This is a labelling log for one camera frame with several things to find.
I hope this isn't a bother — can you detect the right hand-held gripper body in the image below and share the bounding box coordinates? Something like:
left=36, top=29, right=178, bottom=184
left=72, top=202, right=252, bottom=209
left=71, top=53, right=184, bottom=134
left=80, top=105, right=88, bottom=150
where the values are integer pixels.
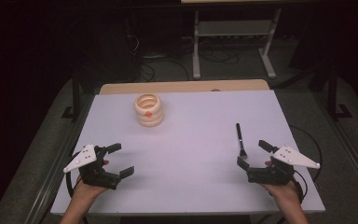
left=246, top=145, right=322, bottom=187

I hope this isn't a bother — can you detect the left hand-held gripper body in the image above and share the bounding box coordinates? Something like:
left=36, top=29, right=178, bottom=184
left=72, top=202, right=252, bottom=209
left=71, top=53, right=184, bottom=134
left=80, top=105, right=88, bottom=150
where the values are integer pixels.
left=62, top=143, right=121, bottom=190

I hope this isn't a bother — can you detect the black makeup brush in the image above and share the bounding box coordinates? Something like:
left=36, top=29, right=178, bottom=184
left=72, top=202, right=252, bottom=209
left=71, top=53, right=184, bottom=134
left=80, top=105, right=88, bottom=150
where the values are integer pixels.
left=235, top=122, right=249, bottom=161

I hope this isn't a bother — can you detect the person's left hand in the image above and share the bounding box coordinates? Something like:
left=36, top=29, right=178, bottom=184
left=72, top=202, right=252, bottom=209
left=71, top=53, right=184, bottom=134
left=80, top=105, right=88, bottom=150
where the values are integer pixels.
left=73, top=175, right=110, bottom=203

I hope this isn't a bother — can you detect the person's right hand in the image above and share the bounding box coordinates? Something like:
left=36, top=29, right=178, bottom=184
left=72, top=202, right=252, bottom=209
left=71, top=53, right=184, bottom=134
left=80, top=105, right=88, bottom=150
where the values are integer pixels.
left=260, top=179, right=302, bottom=205

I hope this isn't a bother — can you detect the cream ringed cup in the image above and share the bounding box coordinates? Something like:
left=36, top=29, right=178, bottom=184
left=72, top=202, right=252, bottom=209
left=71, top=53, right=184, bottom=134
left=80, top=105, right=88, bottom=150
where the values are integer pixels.
left=133, top=92, right=165, bottom=128

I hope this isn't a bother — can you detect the white table board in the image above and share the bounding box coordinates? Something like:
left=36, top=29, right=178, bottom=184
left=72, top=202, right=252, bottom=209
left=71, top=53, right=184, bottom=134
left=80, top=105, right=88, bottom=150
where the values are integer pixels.
left=49, top=90, right=326, bottom=217

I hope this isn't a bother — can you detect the black metal stand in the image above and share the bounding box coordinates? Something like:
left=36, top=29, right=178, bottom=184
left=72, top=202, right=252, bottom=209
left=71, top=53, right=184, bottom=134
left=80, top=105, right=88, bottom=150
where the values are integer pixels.
left=326, top=66, right=353, bottom=121
left=61, top=71, right=82, bottom=122

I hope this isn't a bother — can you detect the wooden table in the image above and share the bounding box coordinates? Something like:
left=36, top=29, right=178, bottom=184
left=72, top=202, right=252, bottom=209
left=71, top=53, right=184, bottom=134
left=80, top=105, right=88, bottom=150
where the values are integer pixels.
left=99, top=78, right=270, bottom=95

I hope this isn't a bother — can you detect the white metal stand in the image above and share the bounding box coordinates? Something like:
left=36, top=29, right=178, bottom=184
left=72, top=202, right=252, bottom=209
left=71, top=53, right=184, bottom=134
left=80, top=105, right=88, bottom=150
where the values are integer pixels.
left=191, top=8, right=282, bottom=80

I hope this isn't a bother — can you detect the aluminium rail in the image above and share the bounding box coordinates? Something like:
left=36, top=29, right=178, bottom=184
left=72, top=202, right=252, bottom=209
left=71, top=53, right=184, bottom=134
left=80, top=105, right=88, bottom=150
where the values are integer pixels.
left=315, top=92, right=358, bottom=200
left=24, top=120, right=88, bottom=224

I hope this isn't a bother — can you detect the black floor cable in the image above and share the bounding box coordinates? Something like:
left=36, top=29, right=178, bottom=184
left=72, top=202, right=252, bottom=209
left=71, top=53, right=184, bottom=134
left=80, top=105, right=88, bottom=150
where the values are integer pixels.
left=138, top=54, right=191, bottom=82

